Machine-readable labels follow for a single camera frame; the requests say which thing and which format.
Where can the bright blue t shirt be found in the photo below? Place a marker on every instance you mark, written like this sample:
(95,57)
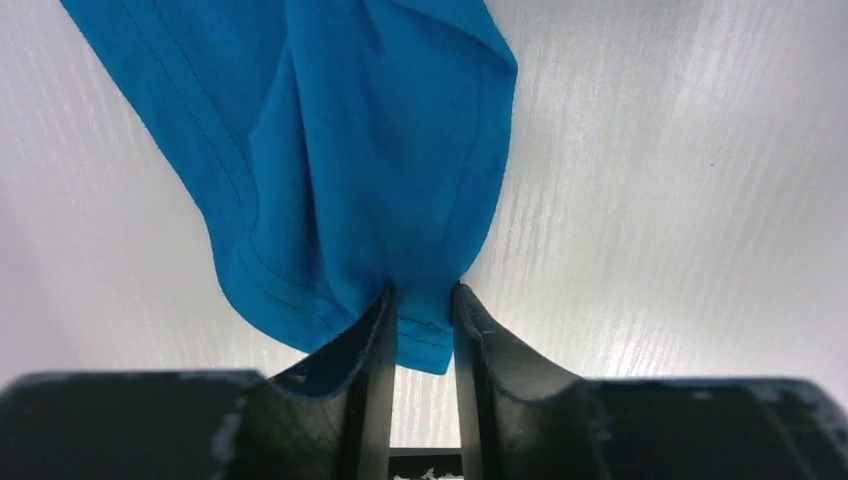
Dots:
(333,148)

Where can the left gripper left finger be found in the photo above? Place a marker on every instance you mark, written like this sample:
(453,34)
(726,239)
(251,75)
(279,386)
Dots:
(326,417)

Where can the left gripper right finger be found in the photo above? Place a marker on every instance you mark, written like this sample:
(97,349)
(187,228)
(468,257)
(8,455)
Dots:
(522,416)

